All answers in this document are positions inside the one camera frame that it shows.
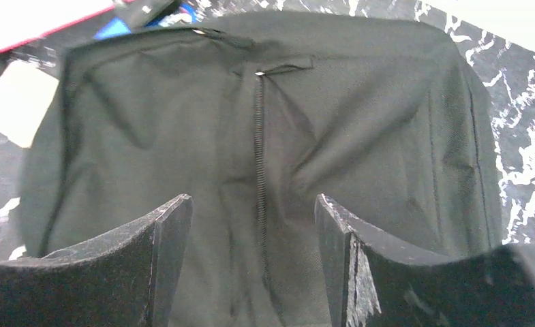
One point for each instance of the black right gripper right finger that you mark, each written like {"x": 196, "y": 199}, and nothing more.
{"x": 373, "y": 278}

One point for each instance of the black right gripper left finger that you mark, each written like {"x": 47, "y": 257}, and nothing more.
{"x": 123, "y": 277}

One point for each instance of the black student backpack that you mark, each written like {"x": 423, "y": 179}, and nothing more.
{"x": 254, "y": 115}

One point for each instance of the small wooden block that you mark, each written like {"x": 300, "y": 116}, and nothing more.
{"x": 25, "y": 95}

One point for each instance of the blue stapler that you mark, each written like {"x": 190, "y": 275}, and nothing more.
{"x": 135, "y": 15}

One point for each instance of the pink framed whiteboard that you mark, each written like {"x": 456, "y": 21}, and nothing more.
{"x": 24, "y": 21}

